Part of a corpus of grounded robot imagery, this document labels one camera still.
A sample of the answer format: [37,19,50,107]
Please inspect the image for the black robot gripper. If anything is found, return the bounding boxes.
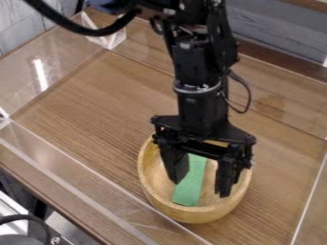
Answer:
[151,81,256,198]

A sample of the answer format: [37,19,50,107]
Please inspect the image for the green rectangular block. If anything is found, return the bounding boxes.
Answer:
[171,154,207,207]

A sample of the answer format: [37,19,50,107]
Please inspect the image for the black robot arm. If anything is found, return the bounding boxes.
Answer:
[151,0,256,198]

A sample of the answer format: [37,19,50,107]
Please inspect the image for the brown wooden bowl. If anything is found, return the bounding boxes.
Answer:
[137,138,252,224]

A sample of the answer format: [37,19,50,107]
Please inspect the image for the clear acrylic tray walls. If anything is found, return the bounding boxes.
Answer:
[0,20,327,245]

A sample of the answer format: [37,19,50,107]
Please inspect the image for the black metal bracket with screw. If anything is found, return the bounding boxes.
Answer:
[44,223,73,245]

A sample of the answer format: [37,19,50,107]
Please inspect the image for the clear acrylic corner bracket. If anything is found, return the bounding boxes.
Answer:
[80,11,127,50]

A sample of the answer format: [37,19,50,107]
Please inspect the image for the black cable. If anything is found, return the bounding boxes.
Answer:
[0,213,54,245]

